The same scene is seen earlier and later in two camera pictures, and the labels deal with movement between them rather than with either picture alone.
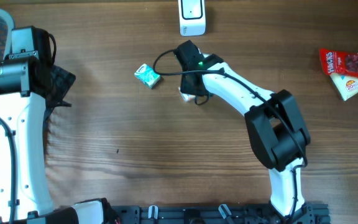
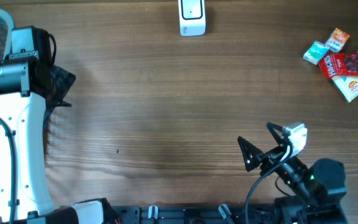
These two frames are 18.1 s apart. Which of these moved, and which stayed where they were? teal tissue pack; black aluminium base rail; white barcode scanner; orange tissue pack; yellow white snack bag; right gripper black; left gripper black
Moved: orange tissue pack; right gripper black; teal tissue pack
Stayed: white barcode scanner; left gripper black; yellow white snack bag; black aluminium base rail
